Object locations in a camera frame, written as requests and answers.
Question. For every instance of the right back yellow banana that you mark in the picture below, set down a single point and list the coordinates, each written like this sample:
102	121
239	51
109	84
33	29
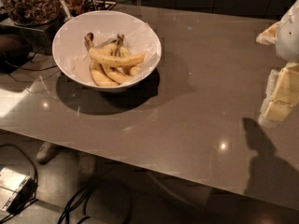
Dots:
122	51

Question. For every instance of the white bowl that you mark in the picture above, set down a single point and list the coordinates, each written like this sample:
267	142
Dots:
71	56

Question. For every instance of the silver box on floor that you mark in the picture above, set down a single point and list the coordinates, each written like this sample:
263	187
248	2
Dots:
15	190

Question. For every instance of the yellow banana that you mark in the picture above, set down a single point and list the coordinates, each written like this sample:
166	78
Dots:
122	51
115	74
114	61
98	75

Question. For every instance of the left yellow banana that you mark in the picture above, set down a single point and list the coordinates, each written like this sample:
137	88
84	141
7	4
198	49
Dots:
98	75

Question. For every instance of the white utensil handle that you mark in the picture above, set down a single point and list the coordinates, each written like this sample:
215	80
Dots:
67	13

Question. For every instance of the top yellow banana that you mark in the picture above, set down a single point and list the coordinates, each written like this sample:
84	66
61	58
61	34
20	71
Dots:
114	61

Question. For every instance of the middle yellow banana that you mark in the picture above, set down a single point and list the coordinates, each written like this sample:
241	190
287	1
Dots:
115	74

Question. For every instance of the dark tray with food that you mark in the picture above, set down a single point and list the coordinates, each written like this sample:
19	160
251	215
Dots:
77	7

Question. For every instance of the white paper bowl liner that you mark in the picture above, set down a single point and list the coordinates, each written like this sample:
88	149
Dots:
107	57

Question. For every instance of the white table leg foot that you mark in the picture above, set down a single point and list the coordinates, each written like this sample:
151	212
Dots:
46	152

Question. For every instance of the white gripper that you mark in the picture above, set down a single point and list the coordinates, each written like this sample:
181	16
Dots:
289	36

